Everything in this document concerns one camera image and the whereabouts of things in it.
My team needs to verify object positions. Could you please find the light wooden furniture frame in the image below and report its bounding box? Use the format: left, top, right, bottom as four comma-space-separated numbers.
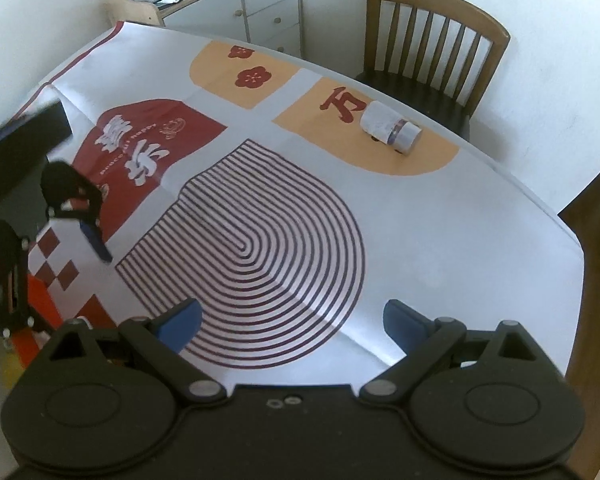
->
104, 0, 165, 28

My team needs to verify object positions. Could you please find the brown wooden chair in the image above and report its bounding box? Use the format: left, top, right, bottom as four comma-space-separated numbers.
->
355, 0, 511, 138

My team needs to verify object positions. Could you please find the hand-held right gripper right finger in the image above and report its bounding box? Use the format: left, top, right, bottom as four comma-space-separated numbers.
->
361, 299, 551, 402

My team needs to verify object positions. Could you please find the printed paper table cover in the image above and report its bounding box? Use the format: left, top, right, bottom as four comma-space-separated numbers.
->
27, 21, 584, 367

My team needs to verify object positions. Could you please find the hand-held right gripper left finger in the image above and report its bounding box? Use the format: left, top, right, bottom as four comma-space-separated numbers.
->
47, 298, 228, 403

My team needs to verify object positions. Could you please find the white labelled cylinder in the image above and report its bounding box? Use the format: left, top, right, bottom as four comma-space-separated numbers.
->
360, 101, 422, 156

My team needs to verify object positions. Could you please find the white drawer cabinet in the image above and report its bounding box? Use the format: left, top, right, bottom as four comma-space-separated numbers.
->
162, 0, 303, 56

